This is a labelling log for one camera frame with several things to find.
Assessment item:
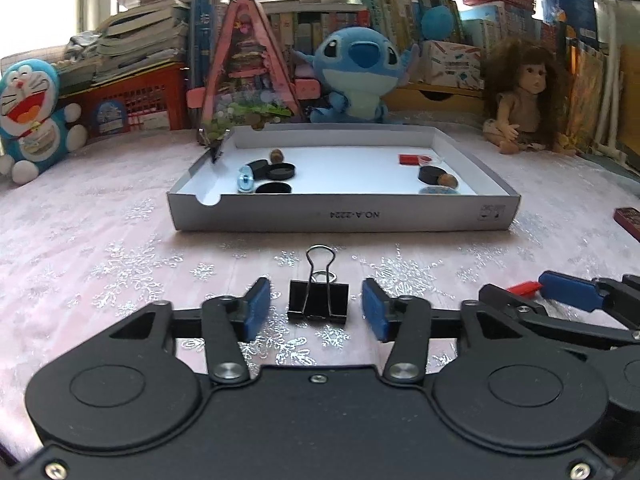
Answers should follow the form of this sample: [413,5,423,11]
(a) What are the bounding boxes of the dark red small box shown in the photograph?
[614,206,640,241]

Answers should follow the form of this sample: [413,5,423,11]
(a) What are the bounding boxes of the wooden drawer box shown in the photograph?
[387,82,488,113]

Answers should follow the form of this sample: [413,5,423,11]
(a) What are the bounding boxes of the pink triangular toy box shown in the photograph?
[186,0,321,146]

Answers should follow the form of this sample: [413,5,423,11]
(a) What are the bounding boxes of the colourful picture books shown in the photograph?
[537,0,623,153]

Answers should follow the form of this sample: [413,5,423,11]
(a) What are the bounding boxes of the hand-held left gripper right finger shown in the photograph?
[361,277,535,383]

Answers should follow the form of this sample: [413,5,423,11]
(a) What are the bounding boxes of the large black binder clip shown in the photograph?
[286,245,350,325]

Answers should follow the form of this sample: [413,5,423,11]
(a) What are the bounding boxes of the row of tall books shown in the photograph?
[350,0,571,86]

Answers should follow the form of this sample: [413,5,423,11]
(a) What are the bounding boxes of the white metal rack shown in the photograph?
[592,0,640,161]

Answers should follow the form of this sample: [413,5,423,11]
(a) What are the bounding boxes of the pink snowflake tablecloth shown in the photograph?
[0,120,640,376]

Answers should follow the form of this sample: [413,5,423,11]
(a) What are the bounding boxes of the brown-haired doll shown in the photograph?
[482,40,571,155]

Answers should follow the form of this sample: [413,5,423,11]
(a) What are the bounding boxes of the stack of loose books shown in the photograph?
[52,0,193,96]

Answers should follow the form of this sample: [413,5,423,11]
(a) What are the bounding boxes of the blue cat figure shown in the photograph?
[0,58,88,185]

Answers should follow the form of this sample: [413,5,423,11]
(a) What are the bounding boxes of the white cardboard tray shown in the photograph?
[166,125,521,233]

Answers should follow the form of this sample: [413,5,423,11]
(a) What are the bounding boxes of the window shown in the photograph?
[0,0,121,61]

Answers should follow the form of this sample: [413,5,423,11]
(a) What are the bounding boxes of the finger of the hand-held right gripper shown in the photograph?
[539,270,640,333]
[479,283,640,356]

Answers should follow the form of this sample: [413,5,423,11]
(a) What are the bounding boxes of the red plastic basket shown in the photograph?
[57,62,191,138]

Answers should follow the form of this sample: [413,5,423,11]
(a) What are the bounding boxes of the white colourful printed box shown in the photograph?
[422,40,483,87]

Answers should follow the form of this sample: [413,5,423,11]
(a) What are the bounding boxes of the blue fuzzy ball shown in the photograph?
[421,6,457,40]

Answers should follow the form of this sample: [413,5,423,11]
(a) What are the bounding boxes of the row of short books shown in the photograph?
[260,2,373,68]

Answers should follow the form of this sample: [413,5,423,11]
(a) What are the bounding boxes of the blue alien plush toy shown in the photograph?
[292,27,421,125]

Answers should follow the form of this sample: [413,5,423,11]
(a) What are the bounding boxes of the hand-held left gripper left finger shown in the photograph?
[107,277,272,386]

